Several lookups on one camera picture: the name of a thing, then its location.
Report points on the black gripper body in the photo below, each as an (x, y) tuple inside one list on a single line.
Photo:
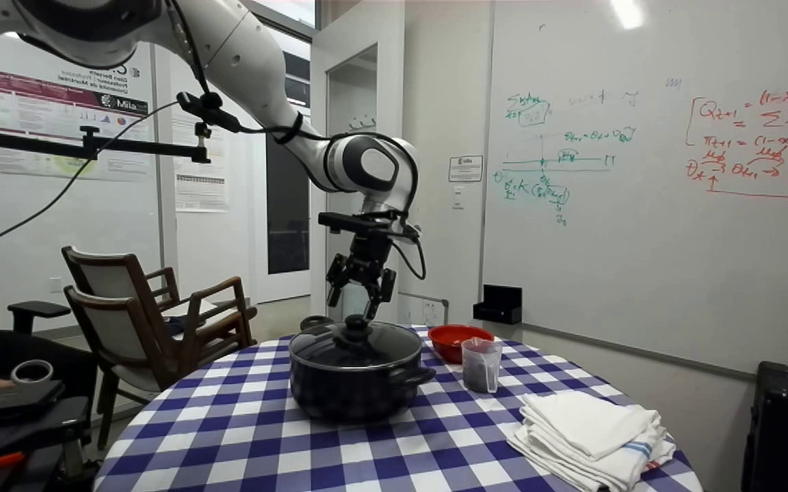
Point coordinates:
[(366, 249)]

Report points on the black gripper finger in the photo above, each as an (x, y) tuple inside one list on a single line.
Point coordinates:
[(336, 283), (384, 297)]

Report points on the glass lid with black knob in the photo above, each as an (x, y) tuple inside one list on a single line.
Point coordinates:
[(357, 345)]

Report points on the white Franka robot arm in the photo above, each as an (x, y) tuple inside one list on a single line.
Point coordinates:
[(229, 56)]

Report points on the black cooking pot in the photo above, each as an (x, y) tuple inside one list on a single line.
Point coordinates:
[(357, 391)]

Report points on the dark window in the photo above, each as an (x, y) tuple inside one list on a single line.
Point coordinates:
[(287, 219)]

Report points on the red bowl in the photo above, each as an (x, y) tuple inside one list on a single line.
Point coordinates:
[(452, 339)]

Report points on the small black box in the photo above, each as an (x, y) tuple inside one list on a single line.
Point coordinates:
[(499, 304)]

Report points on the clear plastic cup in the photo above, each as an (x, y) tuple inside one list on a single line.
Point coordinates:
[(480, 369)]

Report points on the blue white checkered tablecloth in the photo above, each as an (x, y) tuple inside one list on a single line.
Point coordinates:
[(246, 438)]

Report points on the wooden chair with grey cushion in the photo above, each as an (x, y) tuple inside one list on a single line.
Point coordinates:
[(114, 331), (108, 271)]

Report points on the white folded towels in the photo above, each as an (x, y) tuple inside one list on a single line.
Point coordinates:
[(585, 433)]

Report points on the white whiteboard with writing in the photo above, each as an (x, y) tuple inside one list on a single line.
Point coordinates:
[(667, 200)]

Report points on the black office chair armrest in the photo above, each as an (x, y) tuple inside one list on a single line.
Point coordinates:
[(39, 309)]

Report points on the roll of tape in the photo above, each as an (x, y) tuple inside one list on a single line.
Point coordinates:
[(30, 369)]

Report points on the black boom rod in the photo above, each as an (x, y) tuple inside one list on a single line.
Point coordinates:
[(39, 144)]

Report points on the black laptop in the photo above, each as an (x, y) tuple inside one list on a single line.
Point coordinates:
[(11, 401)]

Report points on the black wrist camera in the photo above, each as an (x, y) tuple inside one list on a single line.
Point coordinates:
[(362, 223)]

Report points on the small white wall sign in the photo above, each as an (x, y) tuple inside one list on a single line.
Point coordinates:
[(466, 167)]

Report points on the wall poster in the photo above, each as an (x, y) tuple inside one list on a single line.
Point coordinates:
[(27, 99)]

